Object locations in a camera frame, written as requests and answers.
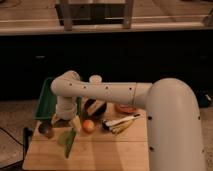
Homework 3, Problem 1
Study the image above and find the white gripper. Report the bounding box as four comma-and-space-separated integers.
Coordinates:
51, 96, 82, 132

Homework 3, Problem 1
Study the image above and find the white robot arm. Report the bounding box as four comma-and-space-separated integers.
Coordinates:
51, 71, 206, 171

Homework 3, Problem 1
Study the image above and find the green plastic cup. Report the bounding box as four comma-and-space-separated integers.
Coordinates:
58, 131, 70, 146

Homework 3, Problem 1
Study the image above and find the green plastic tray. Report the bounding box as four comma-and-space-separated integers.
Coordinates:
34, 77, 81, 121

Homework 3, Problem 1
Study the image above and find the orange fruit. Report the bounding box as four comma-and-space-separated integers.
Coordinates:
82, 119, 95, 133

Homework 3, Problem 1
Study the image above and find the dark bowl with bread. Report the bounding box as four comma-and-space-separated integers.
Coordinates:
84, 99, 107, 117

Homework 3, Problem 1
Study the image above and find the black clamp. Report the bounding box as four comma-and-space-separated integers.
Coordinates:
0, 126, 34, 171

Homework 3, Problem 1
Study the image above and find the white candle jar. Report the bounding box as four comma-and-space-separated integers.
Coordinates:
89, 75, 102, 84

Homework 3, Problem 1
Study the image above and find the yellow banana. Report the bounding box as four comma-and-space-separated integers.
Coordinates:
111, 120, 134, 134

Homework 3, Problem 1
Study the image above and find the orange plate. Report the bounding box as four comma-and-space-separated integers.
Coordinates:
115, 104, 137, 114

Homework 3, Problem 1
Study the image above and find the white handled knife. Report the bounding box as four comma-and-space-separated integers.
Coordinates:
101, 114, 141, 130

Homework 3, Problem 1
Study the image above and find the wooden chair frame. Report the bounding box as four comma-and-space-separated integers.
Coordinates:
55, 0, 134, 31

